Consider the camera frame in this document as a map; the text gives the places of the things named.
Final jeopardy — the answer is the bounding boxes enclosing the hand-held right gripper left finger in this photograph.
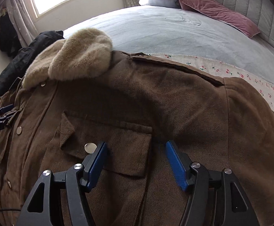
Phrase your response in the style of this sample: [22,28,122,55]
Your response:
[16,142,108,226]

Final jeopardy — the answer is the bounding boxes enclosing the grey padded headboard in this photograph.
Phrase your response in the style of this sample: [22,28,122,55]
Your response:
[191,0,274,60]

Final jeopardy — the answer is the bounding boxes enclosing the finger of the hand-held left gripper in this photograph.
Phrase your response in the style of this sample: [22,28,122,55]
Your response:
[0,112,17,127]
[0,104,15,118]

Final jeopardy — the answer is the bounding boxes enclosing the bed with grey sheet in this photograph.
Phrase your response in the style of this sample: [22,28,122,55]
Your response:
[63,4,274,76]

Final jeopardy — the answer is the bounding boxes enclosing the cherry print cloth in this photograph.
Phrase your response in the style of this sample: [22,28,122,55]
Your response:
[149,52,274,123]

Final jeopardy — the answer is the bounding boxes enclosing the black padded jacket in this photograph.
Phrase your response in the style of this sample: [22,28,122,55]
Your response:
[0,30,65,99]

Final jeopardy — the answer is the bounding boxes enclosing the black cable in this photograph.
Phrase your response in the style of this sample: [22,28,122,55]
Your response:
[0,208,22,214]

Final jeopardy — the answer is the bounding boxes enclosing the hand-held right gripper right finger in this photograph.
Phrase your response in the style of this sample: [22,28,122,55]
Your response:
[165,140,261,226]

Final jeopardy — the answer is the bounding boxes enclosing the brown blanket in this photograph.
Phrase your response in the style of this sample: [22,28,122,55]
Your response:
[0,28,274,226]

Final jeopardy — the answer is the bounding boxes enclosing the light blue pillow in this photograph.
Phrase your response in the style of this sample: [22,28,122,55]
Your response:
[138,0,182,9]

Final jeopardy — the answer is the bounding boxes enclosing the dark hanging clothes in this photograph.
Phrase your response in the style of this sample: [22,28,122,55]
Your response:
[0,8,22,57]

